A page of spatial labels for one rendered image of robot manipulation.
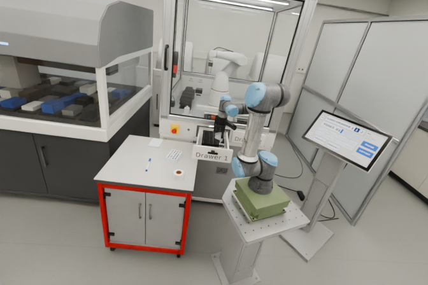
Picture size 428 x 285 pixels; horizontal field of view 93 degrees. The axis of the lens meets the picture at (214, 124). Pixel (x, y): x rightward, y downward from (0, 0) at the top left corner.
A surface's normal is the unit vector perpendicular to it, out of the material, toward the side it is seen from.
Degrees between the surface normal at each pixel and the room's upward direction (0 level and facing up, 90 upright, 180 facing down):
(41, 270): 0
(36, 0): 41
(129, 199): 90
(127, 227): 90
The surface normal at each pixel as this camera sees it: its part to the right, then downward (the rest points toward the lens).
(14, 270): 0.14, -0.89
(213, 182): -0.01, 0.43
